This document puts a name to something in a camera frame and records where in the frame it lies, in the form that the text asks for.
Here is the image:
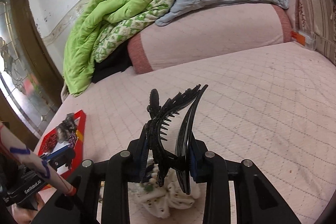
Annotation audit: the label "beige towel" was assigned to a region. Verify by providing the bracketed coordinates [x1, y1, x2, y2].
[61, 82, 72, 102]

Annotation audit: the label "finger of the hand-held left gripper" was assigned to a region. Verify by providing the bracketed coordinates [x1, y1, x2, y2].
[41, 148, 68, 161]
[51, 148, 76, 170]

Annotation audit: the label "wooden door with leaded glass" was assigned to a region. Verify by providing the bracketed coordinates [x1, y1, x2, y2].
[0, 0, 65, 140]

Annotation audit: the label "black cloth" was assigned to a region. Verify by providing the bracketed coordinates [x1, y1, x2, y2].
[92, 43, 133, 83]

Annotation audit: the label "white cherry print scrunchie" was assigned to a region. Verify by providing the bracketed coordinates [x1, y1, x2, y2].
[136, 161, 201, 219]

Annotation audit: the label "striped cushion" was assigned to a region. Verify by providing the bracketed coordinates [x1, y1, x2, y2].
[295, 0, 336, 67]

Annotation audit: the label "white paper tube blue marks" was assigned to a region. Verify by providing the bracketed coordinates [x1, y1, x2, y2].
[0, 126, 77, 196]

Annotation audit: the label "clear package with orange label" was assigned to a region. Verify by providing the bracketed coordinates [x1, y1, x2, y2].
[290, 28, 317, 50]

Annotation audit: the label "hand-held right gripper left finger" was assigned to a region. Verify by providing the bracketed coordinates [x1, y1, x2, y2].
[33, 123, 154, 224]

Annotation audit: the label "red polka dot scrunchie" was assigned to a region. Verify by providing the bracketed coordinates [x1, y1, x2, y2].
[42, 133, 58, 153]

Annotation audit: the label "grey organza scrunchie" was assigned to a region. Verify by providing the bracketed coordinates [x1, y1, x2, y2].
[56, 113, 79, 143]

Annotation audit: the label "pink folded blanket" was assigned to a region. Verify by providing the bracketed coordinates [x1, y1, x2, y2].
[127, 2, 293, 75]

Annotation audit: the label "black hair claw clip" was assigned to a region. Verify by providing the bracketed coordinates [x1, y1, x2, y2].
[146, 84, 209, 195]

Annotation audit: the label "person's left hand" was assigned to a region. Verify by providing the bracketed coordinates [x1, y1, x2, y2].
[12, 191, 46, 224]

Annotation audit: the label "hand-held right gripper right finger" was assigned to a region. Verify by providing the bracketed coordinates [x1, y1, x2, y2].
[188, 132, 302, 224]

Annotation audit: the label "red cardboard box tray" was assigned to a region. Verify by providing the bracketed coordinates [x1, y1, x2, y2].
[37, 109, 87, 190]

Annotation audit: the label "green quilt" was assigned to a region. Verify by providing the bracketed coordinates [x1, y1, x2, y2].
[63, 0, 179, 97]

